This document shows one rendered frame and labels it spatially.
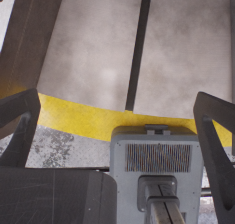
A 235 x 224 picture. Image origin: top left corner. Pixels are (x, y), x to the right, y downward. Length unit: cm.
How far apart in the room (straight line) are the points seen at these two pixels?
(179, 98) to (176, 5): 44
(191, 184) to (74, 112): 82
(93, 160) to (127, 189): 35
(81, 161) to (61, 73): 65
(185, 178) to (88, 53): 84
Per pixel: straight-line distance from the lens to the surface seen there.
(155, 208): 102
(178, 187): 126
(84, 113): 136
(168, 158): 118
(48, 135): 145
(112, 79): 102
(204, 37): 112
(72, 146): 143
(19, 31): 80
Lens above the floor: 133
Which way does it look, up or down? 83 degrees down
